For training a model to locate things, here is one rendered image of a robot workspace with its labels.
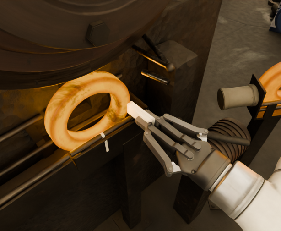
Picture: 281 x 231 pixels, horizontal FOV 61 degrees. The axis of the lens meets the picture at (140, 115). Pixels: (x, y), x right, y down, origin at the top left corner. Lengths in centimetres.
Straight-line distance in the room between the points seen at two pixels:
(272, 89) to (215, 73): 121
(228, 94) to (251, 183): 28
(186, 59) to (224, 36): 178
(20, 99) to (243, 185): 41
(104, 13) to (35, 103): 30
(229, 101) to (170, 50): 21
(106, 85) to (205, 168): 23
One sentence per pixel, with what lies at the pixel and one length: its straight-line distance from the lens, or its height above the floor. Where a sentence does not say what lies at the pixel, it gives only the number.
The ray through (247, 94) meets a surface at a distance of 68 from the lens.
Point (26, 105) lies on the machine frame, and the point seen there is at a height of 79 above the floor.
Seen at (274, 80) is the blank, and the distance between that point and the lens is 68.
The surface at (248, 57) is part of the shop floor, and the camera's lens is 213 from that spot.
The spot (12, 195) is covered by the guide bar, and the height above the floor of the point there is 70.
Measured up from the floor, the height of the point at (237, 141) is 56.
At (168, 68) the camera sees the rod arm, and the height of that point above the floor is 90.
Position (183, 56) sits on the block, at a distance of 57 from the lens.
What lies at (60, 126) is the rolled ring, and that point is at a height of 78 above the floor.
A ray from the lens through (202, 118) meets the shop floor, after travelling 153.
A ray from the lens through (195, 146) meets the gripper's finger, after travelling 48.
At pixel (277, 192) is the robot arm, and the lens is 46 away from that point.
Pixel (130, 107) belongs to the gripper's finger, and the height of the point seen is 74.
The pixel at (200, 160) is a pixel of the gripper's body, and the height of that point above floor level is 73.
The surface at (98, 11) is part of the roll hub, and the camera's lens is 25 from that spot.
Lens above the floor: 112
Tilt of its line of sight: 48 degrees down
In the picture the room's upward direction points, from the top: straight up
